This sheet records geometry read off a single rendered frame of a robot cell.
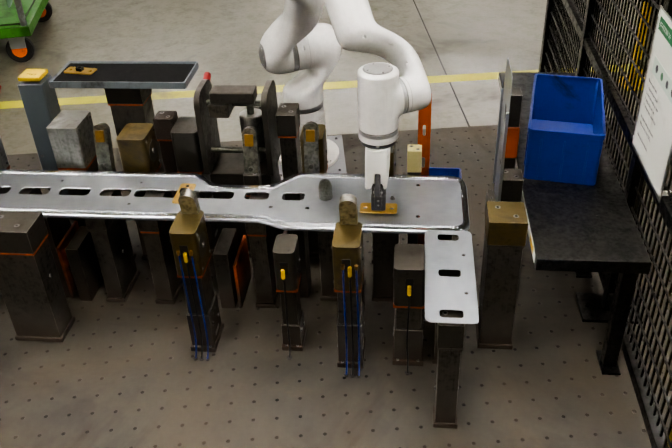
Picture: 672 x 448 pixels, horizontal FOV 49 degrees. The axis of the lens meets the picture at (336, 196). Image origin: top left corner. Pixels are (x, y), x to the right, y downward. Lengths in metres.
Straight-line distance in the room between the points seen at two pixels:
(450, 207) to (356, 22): 0.47
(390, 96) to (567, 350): 0.73
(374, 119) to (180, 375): 0.73
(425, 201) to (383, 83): 0.35
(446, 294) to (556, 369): 0.41
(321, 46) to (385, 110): 0.63
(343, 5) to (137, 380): 0.95
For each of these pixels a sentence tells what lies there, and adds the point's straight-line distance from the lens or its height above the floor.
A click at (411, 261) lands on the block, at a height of 0.98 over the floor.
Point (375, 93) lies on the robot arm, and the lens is 1.50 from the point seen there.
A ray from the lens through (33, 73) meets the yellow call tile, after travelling 2.20.
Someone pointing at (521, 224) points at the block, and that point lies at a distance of 1.57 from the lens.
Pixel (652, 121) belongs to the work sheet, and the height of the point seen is 1.25.
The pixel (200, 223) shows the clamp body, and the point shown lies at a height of 1.04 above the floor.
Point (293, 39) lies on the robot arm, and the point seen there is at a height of 1.23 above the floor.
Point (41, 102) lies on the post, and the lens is 2.19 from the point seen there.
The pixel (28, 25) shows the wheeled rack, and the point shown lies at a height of 0.27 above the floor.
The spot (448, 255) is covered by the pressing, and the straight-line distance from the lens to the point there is 1.56.
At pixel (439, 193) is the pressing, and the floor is 1.00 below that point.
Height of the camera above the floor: 1.96
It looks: 33 degrees down
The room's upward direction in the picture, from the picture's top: 3 degrees counter-clockwise
